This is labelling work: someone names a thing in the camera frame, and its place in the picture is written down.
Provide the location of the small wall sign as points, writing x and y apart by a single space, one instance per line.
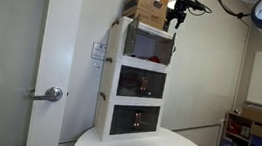
98 51

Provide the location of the dark tinted cabinet door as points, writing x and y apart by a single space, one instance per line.
154 84
130 81
123 119
148 118

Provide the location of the red item on shelf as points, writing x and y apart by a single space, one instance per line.
233 128

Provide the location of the small brown box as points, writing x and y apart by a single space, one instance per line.
261 131

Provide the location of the white stacked storage cabinet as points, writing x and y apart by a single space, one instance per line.
110 80

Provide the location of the flat brown cardboard box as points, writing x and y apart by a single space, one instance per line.
261 117

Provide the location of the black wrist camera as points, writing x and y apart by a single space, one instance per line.
196 5

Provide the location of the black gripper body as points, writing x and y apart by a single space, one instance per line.
181 5

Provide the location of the red item in cabinet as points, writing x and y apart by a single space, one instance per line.
154 58

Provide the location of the large brown cardboard box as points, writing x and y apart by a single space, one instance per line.
145 9

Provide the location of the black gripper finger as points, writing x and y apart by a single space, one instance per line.
170 14
180 19

